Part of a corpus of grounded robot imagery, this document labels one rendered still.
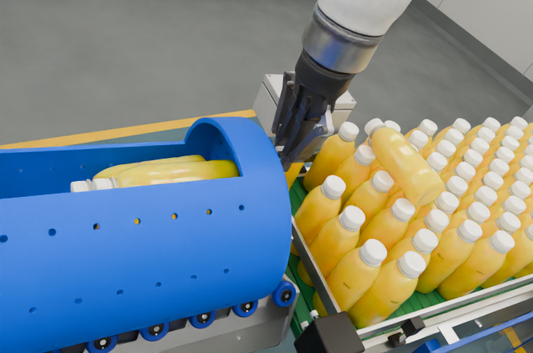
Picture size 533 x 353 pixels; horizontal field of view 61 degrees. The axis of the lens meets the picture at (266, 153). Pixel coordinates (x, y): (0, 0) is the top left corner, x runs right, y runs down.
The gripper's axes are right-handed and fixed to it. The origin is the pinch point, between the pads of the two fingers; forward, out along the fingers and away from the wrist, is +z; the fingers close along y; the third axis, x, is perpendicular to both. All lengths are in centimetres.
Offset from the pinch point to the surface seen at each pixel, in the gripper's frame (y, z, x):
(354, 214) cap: -6.8, 6.9, -14.9
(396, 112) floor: 139, 116, -209
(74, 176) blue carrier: 10.8, 11.6, 27.6
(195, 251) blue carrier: -13.4, -1.2, 17.9
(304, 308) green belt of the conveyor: -13.1, 26.6, -10.0
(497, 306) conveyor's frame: -24, 27, -57
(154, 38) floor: 215, 116, -49
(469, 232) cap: -14.6, 7.1, -38.0
